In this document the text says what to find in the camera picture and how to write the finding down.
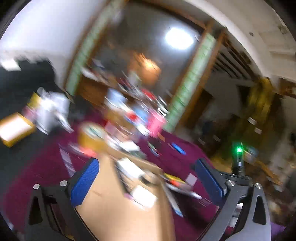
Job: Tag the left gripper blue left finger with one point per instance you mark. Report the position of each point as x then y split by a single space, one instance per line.
82 180

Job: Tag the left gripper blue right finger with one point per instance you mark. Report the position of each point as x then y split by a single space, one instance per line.
212 180

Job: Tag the white power adapter with prongs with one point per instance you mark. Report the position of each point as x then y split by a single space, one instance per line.
129 168

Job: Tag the small white charger block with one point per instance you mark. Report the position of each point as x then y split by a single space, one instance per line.
143 197

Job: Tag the purple tablecloth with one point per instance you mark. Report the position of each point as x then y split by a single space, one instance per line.
40 206

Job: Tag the blue lighter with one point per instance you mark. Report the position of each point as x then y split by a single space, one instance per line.
178 149

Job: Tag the cardboard tray box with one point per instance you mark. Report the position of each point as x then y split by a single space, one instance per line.
110 212

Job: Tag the yellow packing tape roll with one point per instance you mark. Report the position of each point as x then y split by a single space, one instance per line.
92 136

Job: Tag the pink knitted thermos bottle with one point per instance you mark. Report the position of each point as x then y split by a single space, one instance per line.
155 123

